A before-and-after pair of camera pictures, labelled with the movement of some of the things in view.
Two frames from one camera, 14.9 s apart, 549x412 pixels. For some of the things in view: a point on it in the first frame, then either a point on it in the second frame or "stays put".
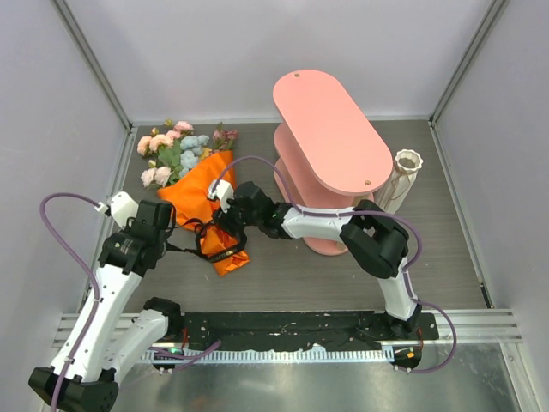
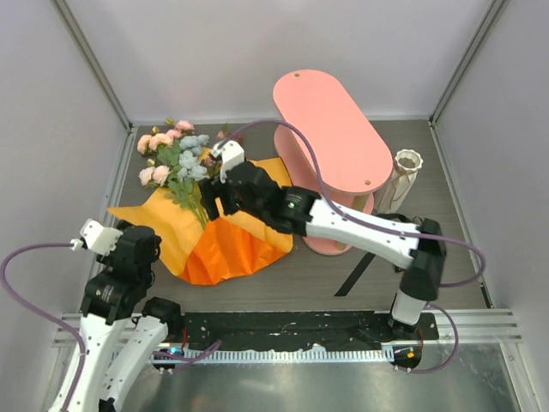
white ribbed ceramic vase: [392, 196] stays put
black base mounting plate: [268, 331] stays put
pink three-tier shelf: [328, 155] stays put
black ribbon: [199, 224] -> [365, 262]
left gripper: [129, 226] stays put
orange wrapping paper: [184, 165] -> [223, 250]
